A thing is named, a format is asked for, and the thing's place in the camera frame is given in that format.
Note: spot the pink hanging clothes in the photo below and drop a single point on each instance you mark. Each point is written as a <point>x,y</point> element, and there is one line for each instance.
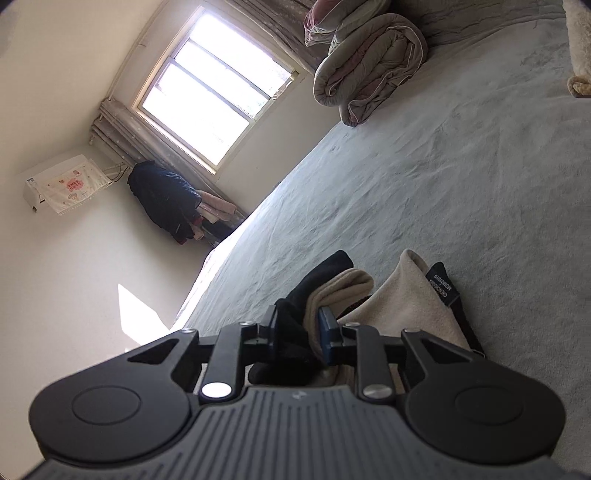
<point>217,207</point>

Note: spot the grey quilted headboard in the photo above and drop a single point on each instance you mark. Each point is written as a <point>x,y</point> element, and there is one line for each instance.
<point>485,18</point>

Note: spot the window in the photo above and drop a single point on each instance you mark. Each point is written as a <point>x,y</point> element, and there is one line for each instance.
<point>207,92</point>

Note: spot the grey bed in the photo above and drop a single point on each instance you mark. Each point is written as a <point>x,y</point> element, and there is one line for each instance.
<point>461,184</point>

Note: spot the covered wall air conditioner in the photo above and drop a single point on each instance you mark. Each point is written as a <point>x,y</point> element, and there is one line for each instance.
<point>64,184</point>

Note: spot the grey pink folded duvet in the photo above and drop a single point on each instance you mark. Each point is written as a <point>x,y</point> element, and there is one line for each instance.
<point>369,69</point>

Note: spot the beige black-sleeved bear sweatshirt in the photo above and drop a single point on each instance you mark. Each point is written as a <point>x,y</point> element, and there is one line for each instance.
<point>406,304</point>

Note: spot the grey patterned curtain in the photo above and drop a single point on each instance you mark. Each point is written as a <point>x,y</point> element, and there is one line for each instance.
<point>272,27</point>
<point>111,129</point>

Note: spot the dark hanging jacket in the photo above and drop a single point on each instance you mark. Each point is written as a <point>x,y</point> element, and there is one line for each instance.
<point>161,198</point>

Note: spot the cream plush toy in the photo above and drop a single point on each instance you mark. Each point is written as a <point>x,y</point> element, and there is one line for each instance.
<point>579,37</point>

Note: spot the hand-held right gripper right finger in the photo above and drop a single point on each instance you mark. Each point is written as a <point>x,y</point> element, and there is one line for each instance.
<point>327,339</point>

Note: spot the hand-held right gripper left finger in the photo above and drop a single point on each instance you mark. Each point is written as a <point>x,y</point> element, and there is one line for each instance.
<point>265,339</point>

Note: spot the pink grey pillow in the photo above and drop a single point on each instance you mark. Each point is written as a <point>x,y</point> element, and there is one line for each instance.
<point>323,14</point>

